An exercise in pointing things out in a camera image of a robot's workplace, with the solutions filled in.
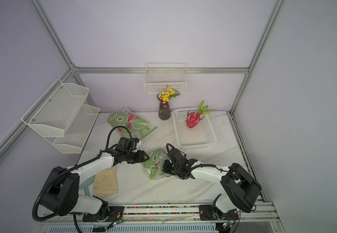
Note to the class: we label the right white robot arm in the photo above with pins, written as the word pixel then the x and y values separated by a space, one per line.
pixel 241 188

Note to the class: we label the white plastic basket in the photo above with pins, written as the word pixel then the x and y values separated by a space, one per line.
pixel 202 135

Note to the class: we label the green-print zip-top bag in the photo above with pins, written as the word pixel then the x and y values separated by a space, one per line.
pixel 155 156
pixel 119 118

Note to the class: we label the yellow flower bouquet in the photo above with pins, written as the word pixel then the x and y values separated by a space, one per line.
pixel 165 95

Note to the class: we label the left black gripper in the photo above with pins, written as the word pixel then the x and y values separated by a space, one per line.
pixel 140 157

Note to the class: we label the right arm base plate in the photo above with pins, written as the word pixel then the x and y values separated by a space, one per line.
pixel 209 212

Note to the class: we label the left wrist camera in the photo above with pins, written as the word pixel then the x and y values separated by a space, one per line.
pixel 135 144

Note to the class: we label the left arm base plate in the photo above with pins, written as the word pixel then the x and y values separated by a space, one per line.
pixel 107 214

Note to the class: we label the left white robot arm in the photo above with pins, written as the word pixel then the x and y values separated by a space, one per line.
pixel 60 193

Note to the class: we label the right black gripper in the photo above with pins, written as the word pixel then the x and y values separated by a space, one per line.
pixel 166 168

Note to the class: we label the green scrub brush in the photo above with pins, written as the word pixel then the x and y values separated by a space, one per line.
pixel 86 188

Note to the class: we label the aluminium frame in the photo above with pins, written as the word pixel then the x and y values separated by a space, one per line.
pixel 32 56

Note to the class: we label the white two-tier mesh shelf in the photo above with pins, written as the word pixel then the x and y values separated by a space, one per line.
pixel 62 117

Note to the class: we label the dark purple glass vase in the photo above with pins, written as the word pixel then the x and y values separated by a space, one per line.
pixel 164 112

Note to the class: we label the white wire wall basket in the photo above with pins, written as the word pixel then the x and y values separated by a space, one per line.
pixel 159 76

